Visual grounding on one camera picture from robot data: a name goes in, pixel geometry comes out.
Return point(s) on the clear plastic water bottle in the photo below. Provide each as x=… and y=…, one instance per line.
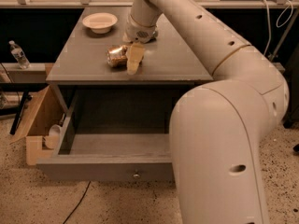
x=19, y=55

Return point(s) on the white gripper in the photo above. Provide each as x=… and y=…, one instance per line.
x=139, y=32

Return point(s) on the grey cabinet with top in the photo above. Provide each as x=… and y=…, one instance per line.
x=169, y=69

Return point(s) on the white cup in box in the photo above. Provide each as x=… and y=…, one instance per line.
x=53, y=138

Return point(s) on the white shallow bowl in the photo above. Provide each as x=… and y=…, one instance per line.
x=100, y=23

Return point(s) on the grey open top drawer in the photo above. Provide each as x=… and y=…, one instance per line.
x=110, y=148

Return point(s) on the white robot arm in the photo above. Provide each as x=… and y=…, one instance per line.
x=215, y=129

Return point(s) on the black bar beside box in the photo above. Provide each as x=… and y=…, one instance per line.
x=25, y=97

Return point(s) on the open cardboard box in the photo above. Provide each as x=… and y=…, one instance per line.
x=43, y=111

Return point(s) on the round metal drawer knob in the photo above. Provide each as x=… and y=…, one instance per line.
x=136, y=175

